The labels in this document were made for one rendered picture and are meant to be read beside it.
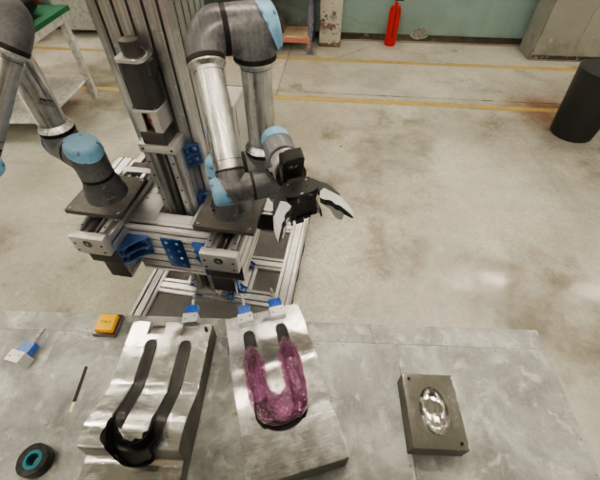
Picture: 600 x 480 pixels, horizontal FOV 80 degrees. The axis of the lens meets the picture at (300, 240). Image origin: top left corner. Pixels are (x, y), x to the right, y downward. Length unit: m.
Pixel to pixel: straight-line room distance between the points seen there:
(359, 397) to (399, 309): 1.21
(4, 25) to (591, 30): 5.97
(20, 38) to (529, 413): 1.76
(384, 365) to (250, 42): 1.02
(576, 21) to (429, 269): 4.28
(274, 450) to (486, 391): 0.68
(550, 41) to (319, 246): 4.47
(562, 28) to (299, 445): 5.74
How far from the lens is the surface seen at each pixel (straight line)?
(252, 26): 1.00
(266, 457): 1.05
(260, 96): 1.08
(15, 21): 1.29
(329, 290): 2.34
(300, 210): 0.76
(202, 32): 0.99
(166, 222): 1.49
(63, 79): 4.85
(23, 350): 1.50
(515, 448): 1.31
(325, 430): 1.06
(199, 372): 1.17
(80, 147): 1.43
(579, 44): 6.28
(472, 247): 2.84
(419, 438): 1.14
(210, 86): 0.96
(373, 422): 1.20
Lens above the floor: 1.94
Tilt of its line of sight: 48 degrees down
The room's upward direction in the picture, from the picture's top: straight up
